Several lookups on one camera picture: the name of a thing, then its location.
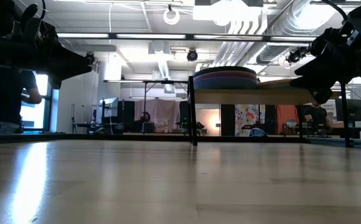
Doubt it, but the black cabinet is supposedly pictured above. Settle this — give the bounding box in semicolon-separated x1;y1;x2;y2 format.
118;100;136;133

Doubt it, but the orange cloth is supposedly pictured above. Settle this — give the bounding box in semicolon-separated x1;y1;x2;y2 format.
276;105;299;134

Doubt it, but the blue plastic plate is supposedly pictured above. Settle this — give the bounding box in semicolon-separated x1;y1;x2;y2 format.
194;77;259;90

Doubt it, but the dark green plastic plate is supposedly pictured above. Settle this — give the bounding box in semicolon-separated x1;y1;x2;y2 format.
194;65;258;78

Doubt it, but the silver ventilation duct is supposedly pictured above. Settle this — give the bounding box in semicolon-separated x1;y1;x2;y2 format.
255;0;340;65

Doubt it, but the black beam with light strips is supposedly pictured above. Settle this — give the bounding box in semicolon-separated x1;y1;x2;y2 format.
55;32;318;43

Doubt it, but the black computer monitor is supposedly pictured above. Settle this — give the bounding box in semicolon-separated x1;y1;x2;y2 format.
335;98;361;123

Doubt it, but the black metal rack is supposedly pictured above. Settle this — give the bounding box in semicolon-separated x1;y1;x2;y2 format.
103;79;190;134

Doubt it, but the floral patterned cloth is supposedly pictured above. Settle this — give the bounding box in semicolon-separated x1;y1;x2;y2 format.
235;104;260;136

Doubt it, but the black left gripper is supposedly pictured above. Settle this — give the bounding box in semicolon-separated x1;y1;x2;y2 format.
0;3;93;90

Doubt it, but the magenta plastic plate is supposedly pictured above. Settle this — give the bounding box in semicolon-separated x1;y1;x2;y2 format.
194;71;258;82

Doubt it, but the large window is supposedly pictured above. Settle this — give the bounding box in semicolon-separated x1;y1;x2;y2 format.
20;73;55;131

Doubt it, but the pink plastic plate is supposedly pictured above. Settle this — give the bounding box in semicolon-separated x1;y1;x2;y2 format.
257;78;297;85

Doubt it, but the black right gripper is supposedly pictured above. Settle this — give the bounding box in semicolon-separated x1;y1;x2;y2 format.
290;28;361;105

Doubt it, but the beige curtain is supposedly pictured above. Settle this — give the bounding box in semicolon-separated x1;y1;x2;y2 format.
134;98;181;131

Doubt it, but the white ring lamp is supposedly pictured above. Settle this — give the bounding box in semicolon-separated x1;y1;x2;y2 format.
162;8;181;26

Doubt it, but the wooden shelf with black legs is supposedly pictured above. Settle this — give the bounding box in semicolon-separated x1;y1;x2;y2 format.
186;75;351;149

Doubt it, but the black metal table frame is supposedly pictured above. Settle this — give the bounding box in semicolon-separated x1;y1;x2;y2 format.
0;133;361;151

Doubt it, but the person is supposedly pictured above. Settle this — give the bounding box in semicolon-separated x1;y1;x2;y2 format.
303;102;330;136
138;111;155;134
0;65;43;135

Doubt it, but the blue white bag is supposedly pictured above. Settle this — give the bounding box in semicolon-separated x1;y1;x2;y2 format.
249;127;267;138

